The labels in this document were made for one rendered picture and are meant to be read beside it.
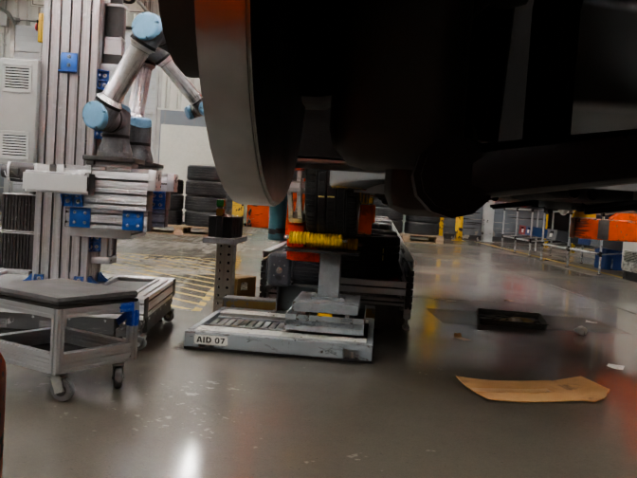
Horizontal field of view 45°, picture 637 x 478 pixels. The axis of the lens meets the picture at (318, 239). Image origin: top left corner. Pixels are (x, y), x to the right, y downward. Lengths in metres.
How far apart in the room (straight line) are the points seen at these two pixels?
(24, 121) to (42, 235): 0.52
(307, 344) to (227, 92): 2.99
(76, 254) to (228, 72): 3.30
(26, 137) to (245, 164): 3.27
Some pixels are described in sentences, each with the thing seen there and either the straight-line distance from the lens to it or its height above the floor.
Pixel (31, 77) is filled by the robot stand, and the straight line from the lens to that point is 3.72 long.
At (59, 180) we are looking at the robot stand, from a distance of 3.37.
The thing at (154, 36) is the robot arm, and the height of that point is 1.31.
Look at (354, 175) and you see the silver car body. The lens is 2.76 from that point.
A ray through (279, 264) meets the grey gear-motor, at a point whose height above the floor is 0.35.
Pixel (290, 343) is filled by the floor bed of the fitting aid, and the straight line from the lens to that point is 3.38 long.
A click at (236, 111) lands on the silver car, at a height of 0.74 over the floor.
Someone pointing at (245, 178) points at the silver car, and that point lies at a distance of 0.46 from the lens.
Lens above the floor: 0.70
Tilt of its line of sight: 3 degrees down
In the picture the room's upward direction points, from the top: 4 degrees clockwise
